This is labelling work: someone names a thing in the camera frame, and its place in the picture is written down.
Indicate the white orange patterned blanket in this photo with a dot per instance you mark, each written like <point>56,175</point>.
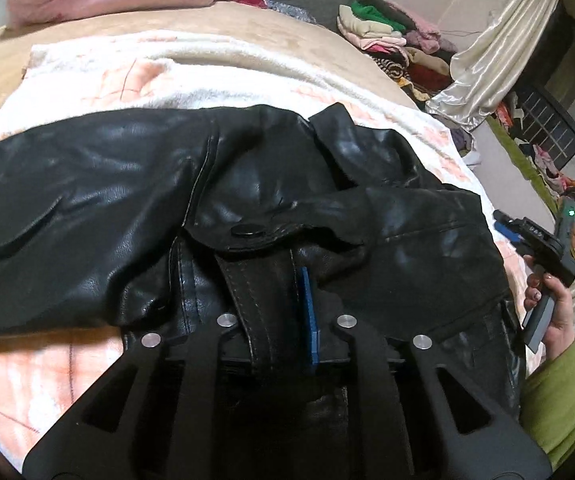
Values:
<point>167,80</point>

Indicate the pile of folded clothes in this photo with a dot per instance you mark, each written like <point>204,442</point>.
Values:
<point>392,40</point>

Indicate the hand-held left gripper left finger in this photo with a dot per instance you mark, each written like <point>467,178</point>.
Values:
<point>216,342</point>

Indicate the beige bed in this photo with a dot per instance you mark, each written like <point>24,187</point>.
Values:
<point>267,30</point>

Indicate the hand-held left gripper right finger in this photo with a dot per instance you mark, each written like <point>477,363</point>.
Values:
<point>310,320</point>

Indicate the green cloth strip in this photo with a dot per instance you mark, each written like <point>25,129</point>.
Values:
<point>522,160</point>

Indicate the cream satin curtain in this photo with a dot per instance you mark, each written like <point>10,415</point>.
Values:
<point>497,45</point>

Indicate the person's right hand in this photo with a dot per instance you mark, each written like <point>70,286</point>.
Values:
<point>557,320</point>

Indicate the black leather jacket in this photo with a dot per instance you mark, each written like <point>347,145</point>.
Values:
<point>117,200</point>

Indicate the person's right forearm green sleeve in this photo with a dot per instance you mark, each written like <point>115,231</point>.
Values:
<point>557,405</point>

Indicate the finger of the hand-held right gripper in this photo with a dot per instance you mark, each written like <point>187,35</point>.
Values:
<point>505,227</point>

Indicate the black grid rack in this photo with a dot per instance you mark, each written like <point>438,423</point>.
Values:
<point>552,120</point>

